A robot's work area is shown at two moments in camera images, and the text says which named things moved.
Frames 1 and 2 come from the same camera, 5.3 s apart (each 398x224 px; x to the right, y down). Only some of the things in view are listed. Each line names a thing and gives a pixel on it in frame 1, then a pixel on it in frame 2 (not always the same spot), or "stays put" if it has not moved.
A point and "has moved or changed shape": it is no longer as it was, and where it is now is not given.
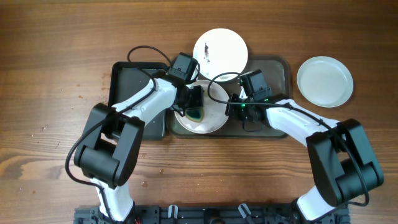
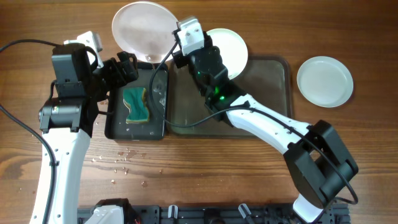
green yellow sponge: [194, 114] has moved or changed shape
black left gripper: [195, 99] → [116, 71]
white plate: [325, 81] stays put
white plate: [218, 51] stays put
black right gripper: [234, 108] → [179, 59]
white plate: [214, 116] → [145, 29]
